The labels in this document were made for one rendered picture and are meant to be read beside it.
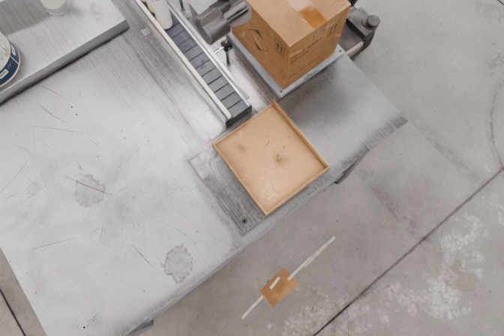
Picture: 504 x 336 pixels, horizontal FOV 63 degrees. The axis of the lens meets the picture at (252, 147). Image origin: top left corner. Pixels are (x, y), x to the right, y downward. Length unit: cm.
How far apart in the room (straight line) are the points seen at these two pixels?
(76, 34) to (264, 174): 84
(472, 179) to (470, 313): 68
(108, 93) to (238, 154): 52
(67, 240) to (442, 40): 231
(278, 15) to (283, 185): 53
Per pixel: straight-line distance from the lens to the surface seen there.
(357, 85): 151
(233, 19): 100
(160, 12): 148
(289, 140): 138
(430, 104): 256
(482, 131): 262
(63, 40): 165
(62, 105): 158
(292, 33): 123
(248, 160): 136
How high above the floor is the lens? 213
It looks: 71 degrees down
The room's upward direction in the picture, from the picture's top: straight up
